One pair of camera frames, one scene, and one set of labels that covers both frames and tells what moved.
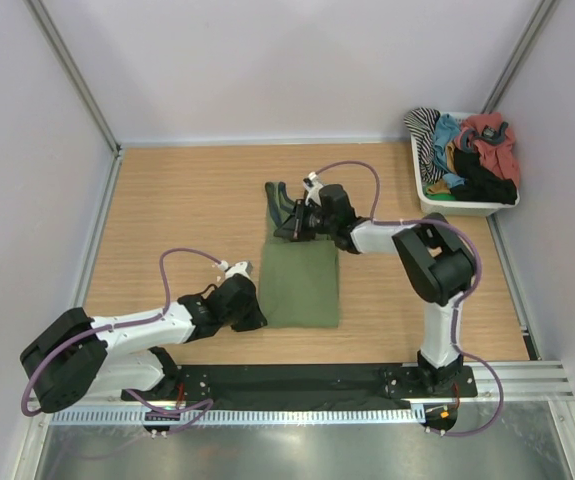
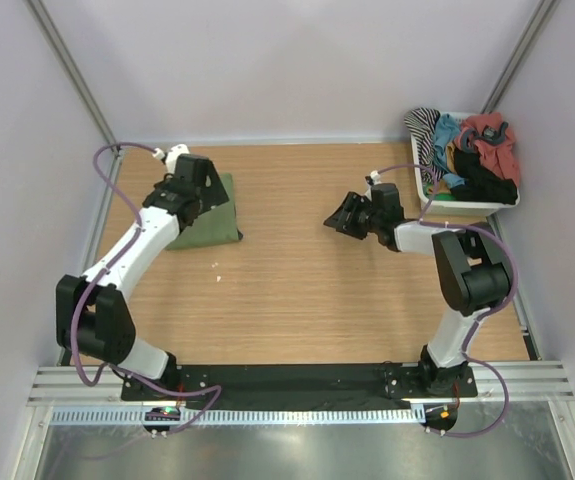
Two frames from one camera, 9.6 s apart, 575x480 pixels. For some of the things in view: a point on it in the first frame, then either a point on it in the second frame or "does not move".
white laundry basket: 453,208 does not move
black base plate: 341,382 does not move
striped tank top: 422,121 does not move
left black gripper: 255,320 -> 213,194
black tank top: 482,184 does not move
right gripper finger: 300,226 -> 356,225
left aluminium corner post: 40,15 does not move
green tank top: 299,284 -> 214,226
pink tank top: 486,135 does not move
